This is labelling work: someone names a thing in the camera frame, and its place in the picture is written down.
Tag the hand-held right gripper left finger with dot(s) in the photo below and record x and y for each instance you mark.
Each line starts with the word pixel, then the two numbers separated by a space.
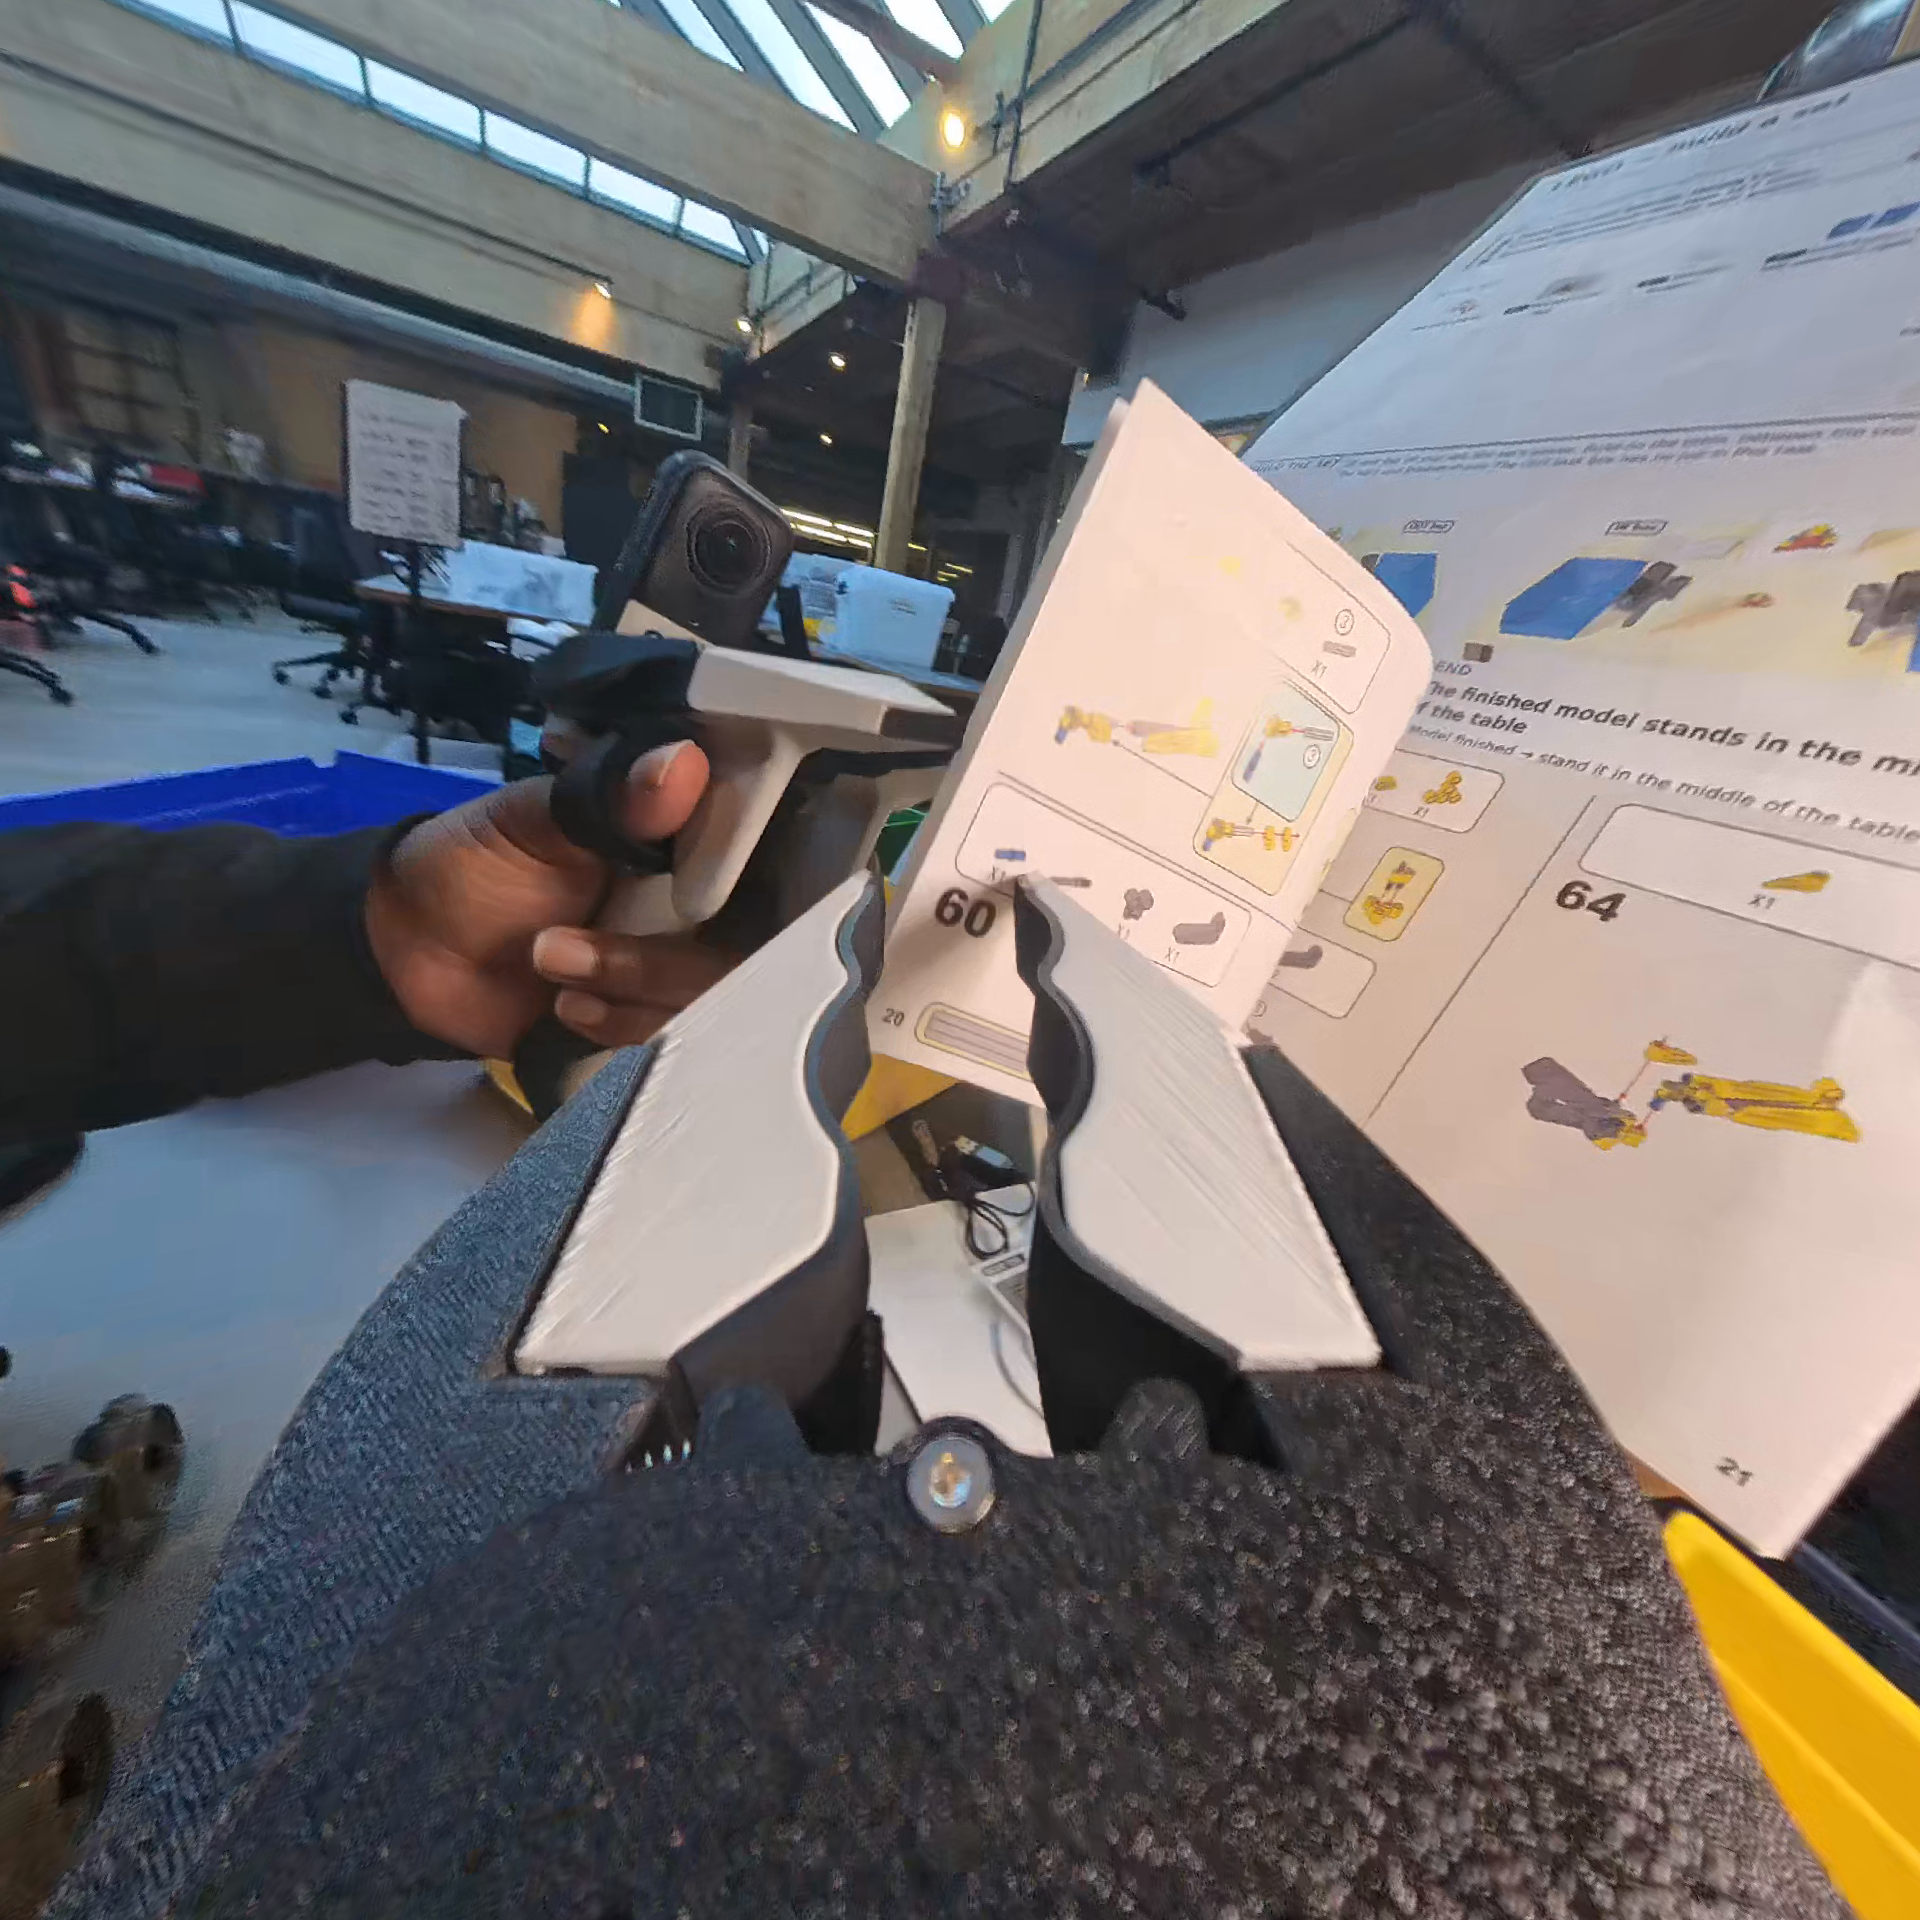
pixel 706 1185

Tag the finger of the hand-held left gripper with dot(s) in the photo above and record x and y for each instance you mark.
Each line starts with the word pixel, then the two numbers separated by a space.
pixel 841 716

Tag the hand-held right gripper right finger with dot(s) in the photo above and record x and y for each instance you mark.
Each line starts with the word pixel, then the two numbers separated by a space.
pixel 1186 1185

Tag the white document stand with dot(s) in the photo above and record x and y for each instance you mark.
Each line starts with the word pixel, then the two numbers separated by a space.
pixel 933 1319

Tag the printed instruction booklet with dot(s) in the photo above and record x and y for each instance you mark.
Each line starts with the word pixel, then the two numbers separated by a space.
pixel 1171 690

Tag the black yellow toy brick vehicle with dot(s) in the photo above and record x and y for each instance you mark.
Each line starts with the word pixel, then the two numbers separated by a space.
pixel 76 1499

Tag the person's left forearm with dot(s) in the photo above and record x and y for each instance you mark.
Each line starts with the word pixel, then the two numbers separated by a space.
pixel 182 962

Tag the grey desk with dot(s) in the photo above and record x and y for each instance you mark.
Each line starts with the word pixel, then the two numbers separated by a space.
pixel 239 1292

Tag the white printed task sheet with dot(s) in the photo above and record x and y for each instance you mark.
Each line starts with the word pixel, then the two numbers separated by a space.
pixel 1680 332

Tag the person's left hand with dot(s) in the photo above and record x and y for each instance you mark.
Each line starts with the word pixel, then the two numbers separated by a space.
pixel 482 930

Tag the white storage box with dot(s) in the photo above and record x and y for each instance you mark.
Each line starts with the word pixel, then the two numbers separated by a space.
pixel 857 616

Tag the white sign board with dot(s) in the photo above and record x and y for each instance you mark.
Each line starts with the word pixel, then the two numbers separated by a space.
pixel 408 464

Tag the blue plastic bin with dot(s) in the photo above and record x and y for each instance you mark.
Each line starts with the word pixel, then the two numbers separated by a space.
pixel 182 794

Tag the yellow plastic box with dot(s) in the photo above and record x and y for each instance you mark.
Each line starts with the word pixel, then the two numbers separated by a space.
pixel 1802 1712

